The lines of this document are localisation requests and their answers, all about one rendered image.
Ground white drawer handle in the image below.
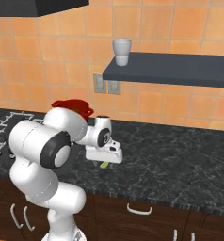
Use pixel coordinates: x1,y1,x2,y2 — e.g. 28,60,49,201
126,202,152,217

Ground red pot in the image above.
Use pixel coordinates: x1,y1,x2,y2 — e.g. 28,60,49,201
51,99,95,123

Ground dark wood drawer front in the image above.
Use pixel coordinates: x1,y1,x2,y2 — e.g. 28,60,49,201
93,194,192,241

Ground white cup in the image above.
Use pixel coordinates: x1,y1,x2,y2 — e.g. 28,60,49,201
112,38,133,67

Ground black hob with grates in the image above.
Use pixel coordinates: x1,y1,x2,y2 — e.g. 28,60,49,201
0,109,46,159

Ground black range hood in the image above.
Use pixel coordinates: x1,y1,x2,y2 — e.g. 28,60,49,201
0,0,90,18

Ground dark wood cupboard door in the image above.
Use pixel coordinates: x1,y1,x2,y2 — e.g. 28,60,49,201
0,178,23,241
19,196,56,241
183,210,224,241
73,191,98,241

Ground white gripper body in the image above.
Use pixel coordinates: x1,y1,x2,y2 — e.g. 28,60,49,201
84,145,124,165

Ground dark floating shelf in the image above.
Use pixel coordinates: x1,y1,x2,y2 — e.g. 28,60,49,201
102,51,224,89

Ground grey wall socket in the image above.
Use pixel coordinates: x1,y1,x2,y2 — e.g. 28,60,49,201
92,72,107,94
107,80,121,96

